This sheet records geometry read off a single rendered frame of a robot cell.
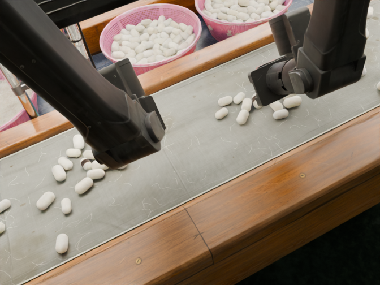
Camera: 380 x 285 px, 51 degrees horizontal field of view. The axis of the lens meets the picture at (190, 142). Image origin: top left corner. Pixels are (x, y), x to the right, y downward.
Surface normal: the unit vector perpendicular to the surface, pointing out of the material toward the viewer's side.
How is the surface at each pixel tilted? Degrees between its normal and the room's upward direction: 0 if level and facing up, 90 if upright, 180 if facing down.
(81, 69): 75
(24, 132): 0
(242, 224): 0
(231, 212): 0
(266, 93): 49
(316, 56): 93
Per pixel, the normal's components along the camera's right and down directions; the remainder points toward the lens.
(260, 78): 0.26, 0.07
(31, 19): 0.92, -0.33
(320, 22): -0.92, 0.33
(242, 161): -0.12, -0.65
